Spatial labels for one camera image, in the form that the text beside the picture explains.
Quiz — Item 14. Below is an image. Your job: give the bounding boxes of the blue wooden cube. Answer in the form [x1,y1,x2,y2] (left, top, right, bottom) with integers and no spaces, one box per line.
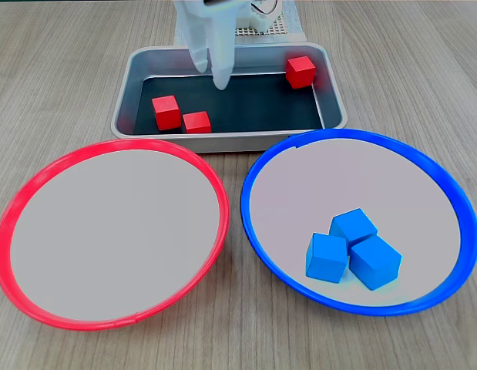
[348,234,403,292]
[305,232,349,285]
[329,207,379,246]

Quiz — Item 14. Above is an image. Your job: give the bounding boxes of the white mesh mat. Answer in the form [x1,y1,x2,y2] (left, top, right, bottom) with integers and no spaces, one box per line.
[233,0,291,38]

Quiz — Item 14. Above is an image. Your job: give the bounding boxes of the black tray liner mat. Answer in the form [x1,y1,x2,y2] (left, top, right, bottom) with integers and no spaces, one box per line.
[132,72,326,136]

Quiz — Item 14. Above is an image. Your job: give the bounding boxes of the white dish with red rim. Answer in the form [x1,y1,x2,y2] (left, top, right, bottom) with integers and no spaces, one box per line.
[0,137,230,332]

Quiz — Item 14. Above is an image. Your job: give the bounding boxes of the red wooden cube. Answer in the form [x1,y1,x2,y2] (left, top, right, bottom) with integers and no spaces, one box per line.
[285,55,317,90]
[182,111,212,134]
[151,95,182,131]

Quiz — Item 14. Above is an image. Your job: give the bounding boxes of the silver metal tray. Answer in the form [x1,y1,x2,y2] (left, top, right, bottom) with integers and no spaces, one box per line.
[109,42,349,154]

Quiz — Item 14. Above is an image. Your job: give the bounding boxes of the white dish with blue rim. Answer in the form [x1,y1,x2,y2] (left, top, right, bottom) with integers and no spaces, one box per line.
[240,128,477,318]

